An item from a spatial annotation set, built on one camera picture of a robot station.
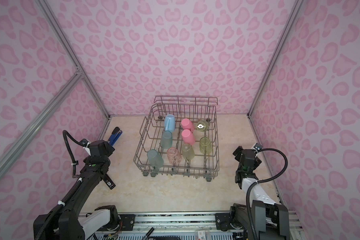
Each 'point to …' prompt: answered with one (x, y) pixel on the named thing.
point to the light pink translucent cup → (174, 156)
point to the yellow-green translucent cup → (202, 126)
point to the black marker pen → (149, 233)
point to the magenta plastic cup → (188, 137)
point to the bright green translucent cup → (205, 146)
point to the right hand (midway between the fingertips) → (247, 149)
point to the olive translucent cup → (187, 151)
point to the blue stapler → (115, 136)
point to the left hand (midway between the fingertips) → (100, 146)
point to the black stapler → (109, 181)
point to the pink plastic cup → (186, 123)
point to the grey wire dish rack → (178, 136)
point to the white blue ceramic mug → (169, 122)
